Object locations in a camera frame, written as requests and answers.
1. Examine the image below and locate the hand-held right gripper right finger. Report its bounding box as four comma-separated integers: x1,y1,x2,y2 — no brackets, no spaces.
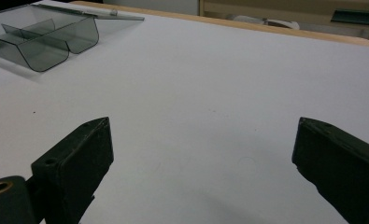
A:
291,117,369,224

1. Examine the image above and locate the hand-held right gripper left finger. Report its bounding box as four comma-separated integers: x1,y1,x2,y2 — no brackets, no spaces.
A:
31,116,115,224

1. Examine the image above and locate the clear grey plastic organizer box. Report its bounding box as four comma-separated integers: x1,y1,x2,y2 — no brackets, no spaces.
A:
0,3,146,73

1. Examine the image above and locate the dark green flat object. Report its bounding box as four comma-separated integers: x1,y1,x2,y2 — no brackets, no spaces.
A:
330,8,369,26

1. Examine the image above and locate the white cloth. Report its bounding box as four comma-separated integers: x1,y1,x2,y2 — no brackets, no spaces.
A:
228,14,301,31

